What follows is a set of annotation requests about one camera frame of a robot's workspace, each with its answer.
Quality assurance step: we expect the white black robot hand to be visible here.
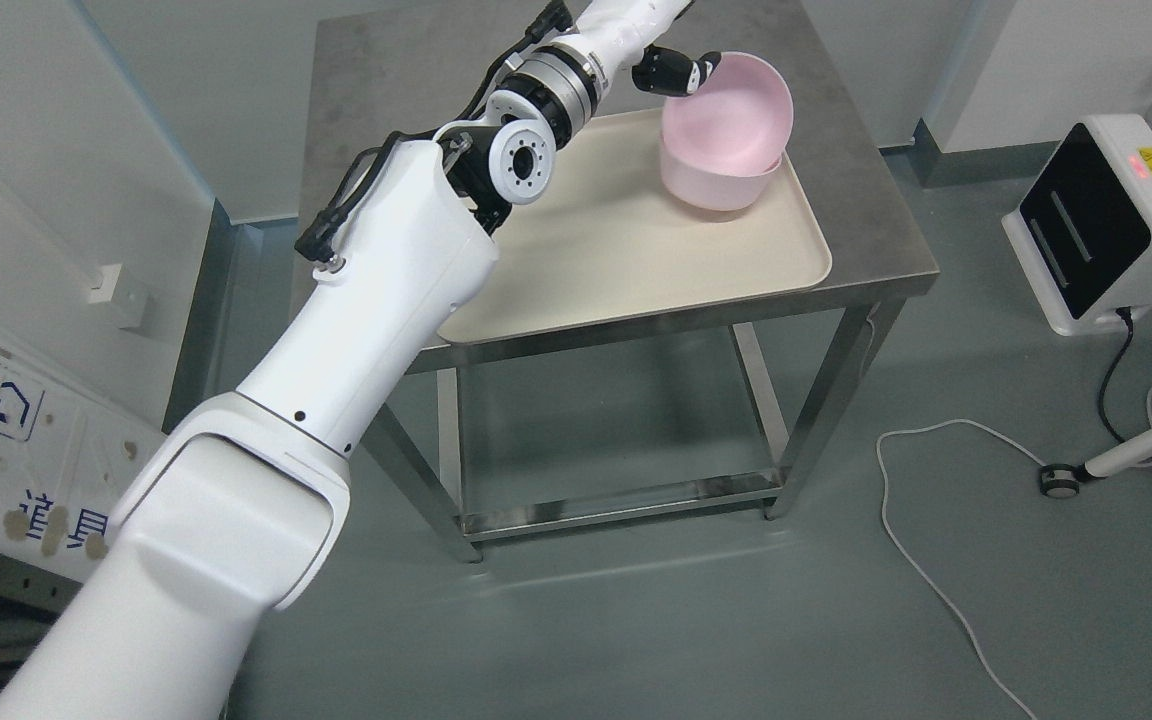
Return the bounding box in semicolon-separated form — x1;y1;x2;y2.
564;1;723;97

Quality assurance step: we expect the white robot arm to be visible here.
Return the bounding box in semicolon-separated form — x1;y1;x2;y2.
0;1;689;719

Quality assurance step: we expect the beige plastic tray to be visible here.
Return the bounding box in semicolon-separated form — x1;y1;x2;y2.
435;109;833;344

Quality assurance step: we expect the stainless steel table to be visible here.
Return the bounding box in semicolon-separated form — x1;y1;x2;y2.
301;1;940;562

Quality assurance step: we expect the white black box device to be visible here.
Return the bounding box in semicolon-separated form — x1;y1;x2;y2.
1002;114;1152;338

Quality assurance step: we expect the white stand leg with caster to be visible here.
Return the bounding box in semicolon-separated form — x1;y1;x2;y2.
1038;429;1152;498

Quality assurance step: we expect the white printed sign panel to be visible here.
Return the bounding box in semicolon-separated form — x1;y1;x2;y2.
0;328;165;583

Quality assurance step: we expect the white wall socket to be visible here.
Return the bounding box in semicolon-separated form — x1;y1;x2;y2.
88;263;151;331

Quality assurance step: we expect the black power cable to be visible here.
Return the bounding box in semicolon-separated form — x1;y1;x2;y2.
1096;308;1152;458

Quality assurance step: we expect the white floor cable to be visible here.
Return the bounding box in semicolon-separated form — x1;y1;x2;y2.
876;384;1152;720

